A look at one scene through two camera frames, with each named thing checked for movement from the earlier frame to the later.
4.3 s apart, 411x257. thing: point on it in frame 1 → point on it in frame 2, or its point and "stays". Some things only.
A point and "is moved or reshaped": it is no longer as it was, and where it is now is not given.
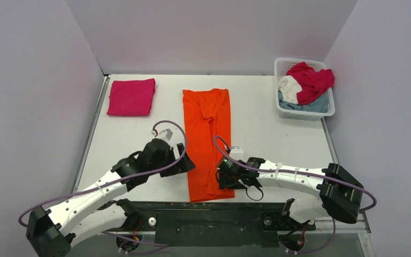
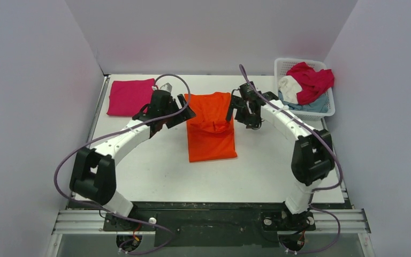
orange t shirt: [207, 115] is moved or reshaped
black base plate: [212, 224] stays
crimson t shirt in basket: [314, 84] stays
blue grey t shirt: [319, 105] stays
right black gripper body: [225, 175] → [241, 111]
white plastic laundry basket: [281, 66] stays
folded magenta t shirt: [132, 97] stays
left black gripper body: [179, 161] → [176, 112]
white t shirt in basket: [289, 88] stays
